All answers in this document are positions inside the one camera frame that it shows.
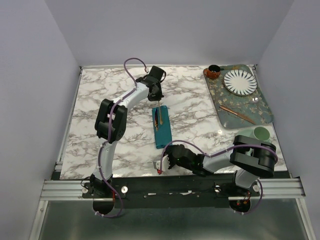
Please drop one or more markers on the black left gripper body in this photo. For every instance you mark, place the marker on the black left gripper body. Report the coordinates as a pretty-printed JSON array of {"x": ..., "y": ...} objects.
[{"x": 158, "y": 94}]

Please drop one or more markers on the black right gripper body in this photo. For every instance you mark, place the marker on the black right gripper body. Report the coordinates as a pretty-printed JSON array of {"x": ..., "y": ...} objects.
[{"x": 172, "y": 160}]

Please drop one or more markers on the teal cloth napkin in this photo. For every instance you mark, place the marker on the teal cloth napkin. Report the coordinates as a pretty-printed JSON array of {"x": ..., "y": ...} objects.
[{"x": 164, "y": 134}]

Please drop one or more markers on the iridescent rainbow knife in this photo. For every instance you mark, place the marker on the iridescent rainbow knife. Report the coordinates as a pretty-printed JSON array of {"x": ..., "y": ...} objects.
[{"x": 155, "y": 118}]

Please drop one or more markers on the gold spoon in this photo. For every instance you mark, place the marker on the gold spoon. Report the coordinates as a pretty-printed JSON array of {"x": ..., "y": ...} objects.
[{"x": 160, "y": 113}]

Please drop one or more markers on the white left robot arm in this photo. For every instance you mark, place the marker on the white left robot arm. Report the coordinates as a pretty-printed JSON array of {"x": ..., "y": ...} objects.
[{"x": 111, "y": 123}]

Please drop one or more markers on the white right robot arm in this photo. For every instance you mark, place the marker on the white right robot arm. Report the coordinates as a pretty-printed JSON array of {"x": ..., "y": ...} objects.
[{"x": 255, "y": 158}]

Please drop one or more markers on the orange black cup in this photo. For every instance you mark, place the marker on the orange black cup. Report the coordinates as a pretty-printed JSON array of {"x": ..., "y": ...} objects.
[{"x": 212, "y": 72}]

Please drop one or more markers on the dark floral placemat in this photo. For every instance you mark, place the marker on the dark floral placemat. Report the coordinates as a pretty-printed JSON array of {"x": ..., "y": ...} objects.
[{"x": 253, "y": 106}]

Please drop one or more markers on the mint green floral plate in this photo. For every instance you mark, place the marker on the mint green floral plate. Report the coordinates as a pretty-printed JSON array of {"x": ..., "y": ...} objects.
[{"x": 245, "y": 132}]

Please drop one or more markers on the mint green small bowl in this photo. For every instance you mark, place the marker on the mint green small bowl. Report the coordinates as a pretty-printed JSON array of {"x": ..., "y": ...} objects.
[{"x": 261, "y": 133}]

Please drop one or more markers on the white striped plate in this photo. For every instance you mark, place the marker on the white striped plate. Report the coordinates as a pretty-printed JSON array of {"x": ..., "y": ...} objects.
[{"x": 240, "y": 82}]

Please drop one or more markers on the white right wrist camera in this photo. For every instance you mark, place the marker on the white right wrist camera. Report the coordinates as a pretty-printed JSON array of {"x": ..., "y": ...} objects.
[{"x": 159, "y": 166}]

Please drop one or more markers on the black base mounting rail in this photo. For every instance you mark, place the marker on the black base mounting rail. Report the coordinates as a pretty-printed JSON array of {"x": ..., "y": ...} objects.
[{"x": 185, "y": 191}]

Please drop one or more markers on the aluminium frame rail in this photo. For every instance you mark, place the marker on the aluminium frame rail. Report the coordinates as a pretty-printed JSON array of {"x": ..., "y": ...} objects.
[{"x": 71, "y": 190}]

